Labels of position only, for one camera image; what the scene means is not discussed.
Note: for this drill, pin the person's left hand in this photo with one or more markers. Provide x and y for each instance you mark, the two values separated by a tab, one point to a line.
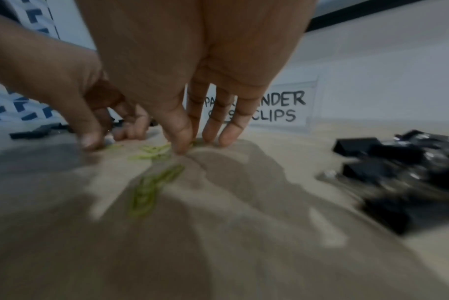
61	76

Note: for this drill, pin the person's right hand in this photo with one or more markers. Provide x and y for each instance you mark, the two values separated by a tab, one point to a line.
195	41

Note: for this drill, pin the transparent box for binder clips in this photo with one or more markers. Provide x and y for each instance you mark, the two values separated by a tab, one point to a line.
284	108

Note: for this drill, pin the pile of green paper clips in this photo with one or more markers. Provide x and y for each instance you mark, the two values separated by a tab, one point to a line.
150	184

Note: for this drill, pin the black white marker wristband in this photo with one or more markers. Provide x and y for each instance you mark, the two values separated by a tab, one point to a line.
24	112

